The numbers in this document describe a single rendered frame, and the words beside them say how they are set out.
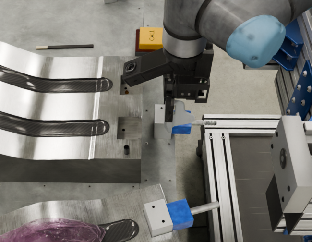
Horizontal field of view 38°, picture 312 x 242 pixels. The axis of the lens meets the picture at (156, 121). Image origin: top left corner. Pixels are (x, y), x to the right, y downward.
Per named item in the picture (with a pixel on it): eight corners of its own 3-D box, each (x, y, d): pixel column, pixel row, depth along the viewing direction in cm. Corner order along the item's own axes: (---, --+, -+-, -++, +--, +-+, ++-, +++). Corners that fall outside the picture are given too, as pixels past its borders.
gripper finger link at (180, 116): (193, 141, 90) (197, 104, 85) (163, 141, 90) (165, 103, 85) (192, 131, 93) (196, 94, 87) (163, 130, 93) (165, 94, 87)
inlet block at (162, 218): (211, 199, 84) (215, 184, 80) (221, 223, 81) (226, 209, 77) (143, 217, 82) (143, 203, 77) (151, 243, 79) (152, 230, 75)
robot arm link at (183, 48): (162, 40, 72) (162, 6, 77) (162, 60, 75) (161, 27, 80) (210, 41, 72) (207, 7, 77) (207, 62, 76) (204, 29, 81)
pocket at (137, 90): (142, 87, 97) (142, 75, 94) (142, 106, 94) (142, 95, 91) (121, 87, 97) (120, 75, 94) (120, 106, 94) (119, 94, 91)
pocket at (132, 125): (141, 128, 91) (141, 116, 88) (141, 150, 87) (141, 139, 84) (118, 127, 90) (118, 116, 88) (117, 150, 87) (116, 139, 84)
